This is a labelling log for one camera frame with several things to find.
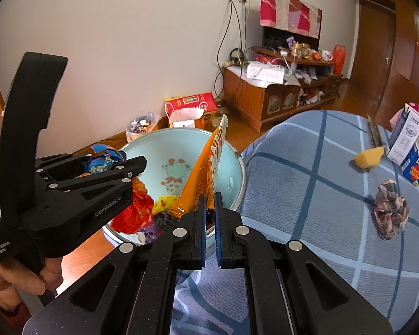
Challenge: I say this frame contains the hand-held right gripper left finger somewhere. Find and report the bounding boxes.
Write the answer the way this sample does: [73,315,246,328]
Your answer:
[23,195,209,335]

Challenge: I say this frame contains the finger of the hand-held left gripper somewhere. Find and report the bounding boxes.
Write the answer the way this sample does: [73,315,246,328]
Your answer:
[46,155,148,196]
[35,153,96,181]

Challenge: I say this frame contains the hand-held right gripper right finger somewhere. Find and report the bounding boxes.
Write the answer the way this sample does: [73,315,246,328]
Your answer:
[214,192,393,335]

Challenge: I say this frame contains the blue orange foil wrapper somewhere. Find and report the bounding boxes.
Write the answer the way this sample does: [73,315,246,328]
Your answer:
[88,144,127,176]

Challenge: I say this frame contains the red plastic bag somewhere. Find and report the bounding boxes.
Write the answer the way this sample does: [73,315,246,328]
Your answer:
[110,189,155,235]

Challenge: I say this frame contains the teal enamel basin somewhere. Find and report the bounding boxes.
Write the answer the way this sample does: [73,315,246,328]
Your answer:
[103,128,248,247]

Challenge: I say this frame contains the purple wrapper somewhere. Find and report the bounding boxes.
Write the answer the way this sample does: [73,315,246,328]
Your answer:
[138,213,175,245]

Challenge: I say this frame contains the yellow plastic wrapper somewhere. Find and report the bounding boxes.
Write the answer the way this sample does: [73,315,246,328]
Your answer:
[153,195,180,217]

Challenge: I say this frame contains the orange snack packet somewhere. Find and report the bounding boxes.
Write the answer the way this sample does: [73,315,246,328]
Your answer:
[176,114,229,224]

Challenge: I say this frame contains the person's left hand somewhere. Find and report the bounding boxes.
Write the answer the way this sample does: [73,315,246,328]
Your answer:
[0,253,64,301]

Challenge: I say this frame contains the white paper bag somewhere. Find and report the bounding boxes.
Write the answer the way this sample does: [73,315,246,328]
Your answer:
[168,106,205,128]

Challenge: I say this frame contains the red gift box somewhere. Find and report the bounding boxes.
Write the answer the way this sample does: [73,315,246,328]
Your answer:
[165,92,218,128]

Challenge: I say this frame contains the blue plaid tablecloth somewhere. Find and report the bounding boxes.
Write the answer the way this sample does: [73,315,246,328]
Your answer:
[171,110,419,335]

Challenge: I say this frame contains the wooden tv cabinet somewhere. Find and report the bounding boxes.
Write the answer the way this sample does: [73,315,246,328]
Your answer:
[223,46,343,132]

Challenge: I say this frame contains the yellow sponge wedge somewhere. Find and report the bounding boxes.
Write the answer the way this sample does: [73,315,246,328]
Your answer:
[355,147,385,170]

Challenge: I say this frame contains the white flat box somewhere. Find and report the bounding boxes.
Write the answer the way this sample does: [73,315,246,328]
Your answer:
[247,61,286,84]

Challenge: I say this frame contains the crumpled plaid cloth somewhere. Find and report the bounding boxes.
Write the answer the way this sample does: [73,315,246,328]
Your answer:
[371,180,410,241]

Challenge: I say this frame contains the black television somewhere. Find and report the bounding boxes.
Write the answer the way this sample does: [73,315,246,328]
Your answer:
[263,26,320,51]

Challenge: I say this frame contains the small blue box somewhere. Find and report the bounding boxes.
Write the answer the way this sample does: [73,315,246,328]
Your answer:
[401,150,419,186]

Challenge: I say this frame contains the white blue milk carton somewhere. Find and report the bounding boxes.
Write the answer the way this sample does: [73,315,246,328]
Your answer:
[386,104,419,166]

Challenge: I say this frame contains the orange red mesh bag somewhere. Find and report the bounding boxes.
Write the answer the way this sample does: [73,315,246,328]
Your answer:
[332,45,347,75]

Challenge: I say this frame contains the red pink cover cloth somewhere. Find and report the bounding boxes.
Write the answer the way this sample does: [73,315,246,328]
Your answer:
[259,0,323,39]

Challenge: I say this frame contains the brown wooden door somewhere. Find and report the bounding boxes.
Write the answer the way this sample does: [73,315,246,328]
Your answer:
[349,0,397,117]

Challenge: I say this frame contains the hanging cables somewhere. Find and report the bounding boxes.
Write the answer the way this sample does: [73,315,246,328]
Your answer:
[213,0,252,102]

